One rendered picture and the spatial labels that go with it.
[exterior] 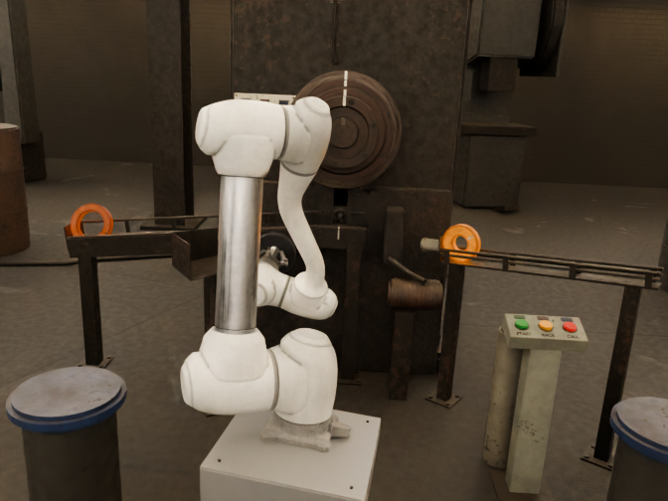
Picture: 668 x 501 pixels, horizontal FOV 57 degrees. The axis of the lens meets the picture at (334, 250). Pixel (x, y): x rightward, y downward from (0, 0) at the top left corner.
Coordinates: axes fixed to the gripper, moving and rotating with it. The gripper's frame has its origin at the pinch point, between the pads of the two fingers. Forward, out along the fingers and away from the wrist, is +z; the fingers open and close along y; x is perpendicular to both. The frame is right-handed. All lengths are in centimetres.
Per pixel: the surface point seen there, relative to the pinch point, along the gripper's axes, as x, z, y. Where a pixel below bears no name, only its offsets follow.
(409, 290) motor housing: -24, 25, 52
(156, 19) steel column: 80, 301, -133
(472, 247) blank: -4, 25, 75
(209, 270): -13.4, 10.1, -26.2
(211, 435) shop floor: -72, -12, -22
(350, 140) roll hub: 34, 35, 25
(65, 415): -25, -69, -47
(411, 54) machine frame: 67, 61, 48
